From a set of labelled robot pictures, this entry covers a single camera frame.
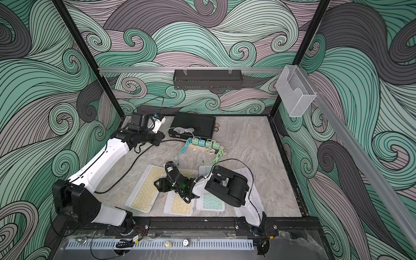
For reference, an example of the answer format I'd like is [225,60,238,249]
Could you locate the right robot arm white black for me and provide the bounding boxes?
[154,161,263,227]

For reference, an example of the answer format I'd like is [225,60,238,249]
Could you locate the aluminium wall rail right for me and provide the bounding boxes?
[299,68,416,247]

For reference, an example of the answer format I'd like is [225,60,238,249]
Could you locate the aluminium wall rail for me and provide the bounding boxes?
[98,66,285,75]
[299,68,416,247]

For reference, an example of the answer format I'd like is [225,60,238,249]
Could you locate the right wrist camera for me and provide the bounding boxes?
[164,161,179,180]

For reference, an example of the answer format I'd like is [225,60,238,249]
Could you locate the teal bundled cable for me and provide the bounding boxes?
[179,138,193,155]

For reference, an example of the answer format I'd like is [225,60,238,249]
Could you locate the clear acrylic wall holder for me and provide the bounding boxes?
[275,65,316,118]

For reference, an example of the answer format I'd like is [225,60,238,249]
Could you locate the black flat box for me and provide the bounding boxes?
[168,113,216,140]

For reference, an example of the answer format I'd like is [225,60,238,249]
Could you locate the wooden power strip green plugs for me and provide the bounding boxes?
[189,138,224,154]

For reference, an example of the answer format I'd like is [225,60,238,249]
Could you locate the green keyboard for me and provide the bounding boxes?
[197,166,225,212]

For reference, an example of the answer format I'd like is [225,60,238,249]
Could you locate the yellow keyboard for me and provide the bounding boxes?
[163,168,198,217]
[125,165,166,213]

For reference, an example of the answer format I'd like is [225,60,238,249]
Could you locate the black wall tray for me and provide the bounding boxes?
[173,69,243,90]

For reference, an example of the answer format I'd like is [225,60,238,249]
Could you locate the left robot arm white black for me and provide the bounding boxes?
[52,128,165,230]

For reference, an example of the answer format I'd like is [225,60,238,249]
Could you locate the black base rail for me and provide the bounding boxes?
[60,217,323,238]

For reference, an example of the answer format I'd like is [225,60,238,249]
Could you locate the white slotted cable duct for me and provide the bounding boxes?
[65,238,254,251]

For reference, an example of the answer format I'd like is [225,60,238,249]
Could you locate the white keyboard far right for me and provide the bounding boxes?
[234,168,264,216]

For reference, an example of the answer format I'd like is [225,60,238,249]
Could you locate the white cable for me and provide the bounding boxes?
[172,126,196,139]

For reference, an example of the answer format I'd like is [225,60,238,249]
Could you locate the aluminium wall rail back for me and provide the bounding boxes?
[98,66,285,75]

